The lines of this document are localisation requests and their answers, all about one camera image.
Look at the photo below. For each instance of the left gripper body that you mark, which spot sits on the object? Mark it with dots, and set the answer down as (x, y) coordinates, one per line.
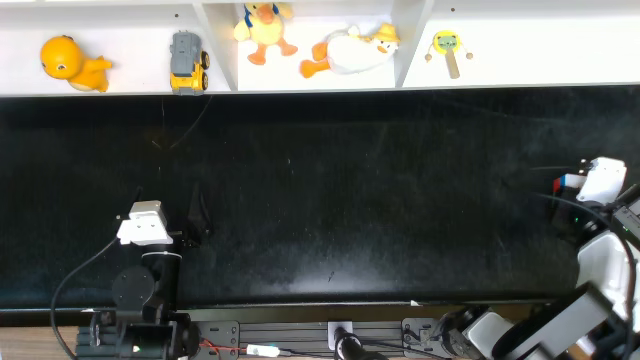
(182, 239)

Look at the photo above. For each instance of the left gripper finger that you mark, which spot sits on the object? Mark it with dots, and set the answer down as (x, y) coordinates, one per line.
(138, 196)
(200, 220)

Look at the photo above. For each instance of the grey and yellow toy truck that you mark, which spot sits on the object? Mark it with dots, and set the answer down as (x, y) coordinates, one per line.
(186, 52)

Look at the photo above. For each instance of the yellow rubber duck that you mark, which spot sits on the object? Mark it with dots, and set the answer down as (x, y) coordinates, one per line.
(62, 57)

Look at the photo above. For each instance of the yellow rattle drum toy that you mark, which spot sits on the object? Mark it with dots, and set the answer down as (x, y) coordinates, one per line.
(446, 42)

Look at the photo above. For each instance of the many-coloured puzzle cube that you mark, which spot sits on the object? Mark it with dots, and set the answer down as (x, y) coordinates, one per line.
(567, 181)

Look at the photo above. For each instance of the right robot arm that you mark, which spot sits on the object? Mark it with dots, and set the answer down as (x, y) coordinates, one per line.
(600, 265)

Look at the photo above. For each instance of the yellow plush duck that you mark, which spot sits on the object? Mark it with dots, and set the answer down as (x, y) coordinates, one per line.
(265, 32)

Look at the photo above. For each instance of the white plush duck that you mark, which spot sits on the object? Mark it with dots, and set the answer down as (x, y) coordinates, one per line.
(355, 52)

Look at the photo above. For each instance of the white shelf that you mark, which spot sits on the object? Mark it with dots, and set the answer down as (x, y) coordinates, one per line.
(550, 55)

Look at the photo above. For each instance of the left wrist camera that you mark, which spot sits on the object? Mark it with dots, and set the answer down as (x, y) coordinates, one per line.
(145, 225)

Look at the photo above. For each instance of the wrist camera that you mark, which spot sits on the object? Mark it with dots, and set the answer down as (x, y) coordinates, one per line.
(602, 180)
(145, 225)

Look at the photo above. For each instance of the mounting rail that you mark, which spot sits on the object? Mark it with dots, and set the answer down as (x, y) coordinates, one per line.
(300, 332)

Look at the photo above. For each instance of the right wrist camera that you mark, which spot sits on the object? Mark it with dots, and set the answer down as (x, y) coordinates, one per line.
(602, 180)

